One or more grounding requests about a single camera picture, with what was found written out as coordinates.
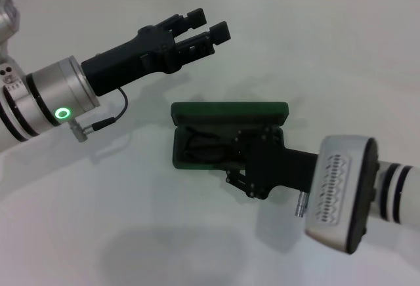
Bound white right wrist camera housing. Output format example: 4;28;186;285
304;134;381;256

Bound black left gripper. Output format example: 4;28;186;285
81;7;232;97

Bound black glasses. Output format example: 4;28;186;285
183;127;243;164

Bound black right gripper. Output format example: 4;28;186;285
224;127;318;201

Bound green glasses case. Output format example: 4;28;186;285
170;101;289;171

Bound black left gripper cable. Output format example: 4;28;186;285
92;87;129;133

